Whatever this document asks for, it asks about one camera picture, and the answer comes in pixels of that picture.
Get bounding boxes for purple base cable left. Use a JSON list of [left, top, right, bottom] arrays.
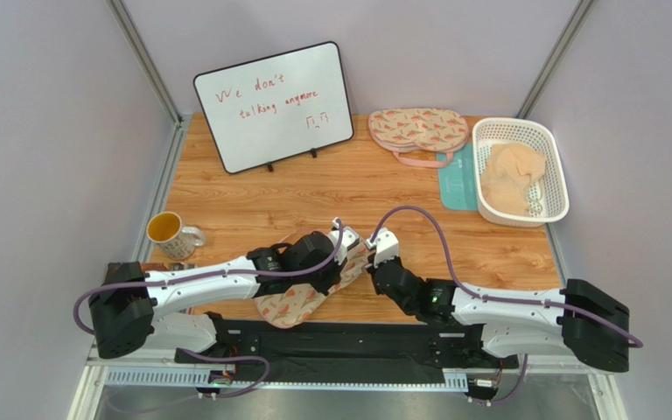
[[178, 347, 271, 401]]

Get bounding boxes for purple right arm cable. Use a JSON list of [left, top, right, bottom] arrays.
[[369, 205, 644, 349]]

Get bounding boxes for dark book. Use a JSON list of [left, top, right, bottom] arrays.
[[140, 262, 196, 272]]

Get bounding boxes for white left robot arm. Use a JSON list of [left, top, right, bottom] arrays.
[[87, 227, 360, 360]]

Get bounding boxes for beige bras in basket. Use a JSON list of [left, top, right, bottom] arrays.
[[480, 143, 547, 216]]

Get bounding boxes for floral mesh laundry bag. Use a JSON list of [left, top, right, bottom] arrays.
[[255, 231, 368, 329]]

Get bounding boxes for yellow patterned mug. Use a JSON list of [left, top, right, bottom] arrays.
[[145, 212, 207, 261]]

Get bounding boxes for teal card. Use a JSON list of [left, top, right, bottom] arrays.
[[437, 144, 478, 211]]

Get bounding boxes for white plastic basket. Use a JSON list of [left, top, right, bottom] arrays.
[[472, 117, 570, 228]]

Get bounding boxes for aluminium frame rail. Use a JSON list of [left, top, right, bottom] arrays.
[[86, 348, 611, 392]]

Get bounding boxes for whiteboard with red writing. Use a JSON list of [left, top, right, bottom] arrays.
[[193, 41, 354, 174]]

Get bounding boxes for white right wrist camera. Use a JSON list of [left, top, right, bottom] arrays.
[[366, 227, 400, 268]]

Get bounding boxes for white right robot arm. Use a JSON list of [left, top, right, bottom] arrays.
[[367, 258, 632, 373]]

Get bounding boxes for stacked floral laundry bags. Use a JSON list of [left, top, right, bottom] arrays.
[[367, 108, 471, 170]]

